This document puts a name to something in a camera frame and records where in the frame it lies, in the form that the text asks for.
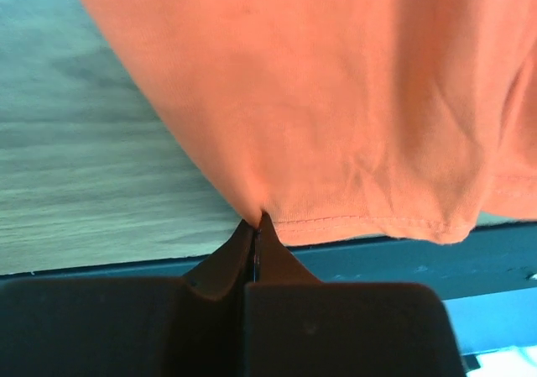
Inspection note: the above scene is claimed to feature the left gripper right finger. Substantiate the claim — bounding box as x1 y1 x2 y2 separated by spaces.
243 215 465 377

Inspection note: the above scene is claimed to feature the orange t-shirt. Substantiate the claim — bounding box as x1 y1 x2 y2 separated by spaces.
81 0 536 245

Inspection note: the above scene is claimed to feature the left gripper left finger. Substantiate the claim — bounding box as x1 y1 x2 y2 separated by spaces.
1 223 254 376

